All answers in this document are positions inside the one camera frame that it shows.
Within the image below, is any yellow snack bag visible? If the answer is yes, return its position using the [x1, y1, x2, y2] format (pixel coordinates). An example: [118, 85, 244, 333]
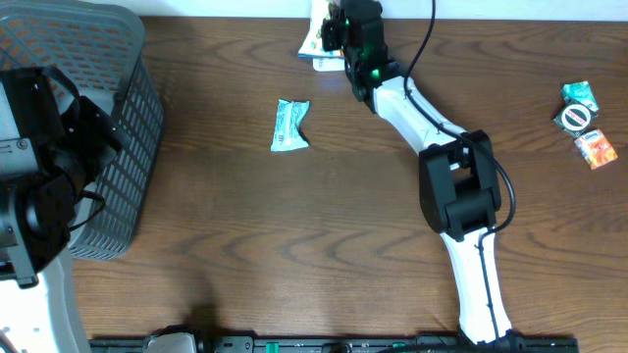
[297, 0, 343, 59]

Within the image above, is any light green wipes packet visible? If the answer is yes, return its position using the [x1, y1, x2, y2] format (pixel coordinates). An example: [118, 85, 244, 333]
[271, 99, 310, 152]

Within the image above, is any teal tissue pack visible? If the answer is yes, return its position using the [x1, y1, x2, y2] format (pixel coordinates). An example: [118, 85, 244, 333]
[561, 80, 600, 113]

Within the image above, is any dark green Zam-Buk box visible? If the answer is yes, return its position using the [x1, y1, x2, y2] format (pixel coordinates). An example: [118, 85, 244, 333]
[553, 100, 598, 137]

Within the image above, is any orange tissue pack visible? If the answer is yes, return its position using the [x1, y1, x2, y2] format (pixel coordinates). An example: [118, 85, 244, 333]
[575, 129, 618, 170]

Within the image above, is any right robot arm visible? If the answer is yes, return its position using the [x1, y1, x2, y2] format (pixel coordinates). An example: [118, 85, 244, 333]
[321, 0, 512, 348]

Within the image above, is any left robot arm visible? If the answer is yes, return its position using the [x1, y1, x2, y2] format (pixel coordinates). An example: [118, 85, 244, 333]
[1, 67, 131, 352]

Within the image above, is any white barcode scanner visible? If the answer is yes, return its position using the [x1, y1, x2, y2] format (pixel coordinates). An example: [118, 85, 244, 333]
[312, 58, 345, 73]

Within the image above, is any grey plastic shopping basket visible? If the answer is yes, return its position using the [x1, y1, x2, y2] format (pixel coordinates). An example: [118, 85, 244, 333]
[0, 0, 166, 261]

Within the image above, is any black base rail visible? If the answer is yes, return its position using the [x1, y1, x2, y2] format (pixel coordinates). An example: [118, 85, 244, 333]
[89, 332, 580, 353]

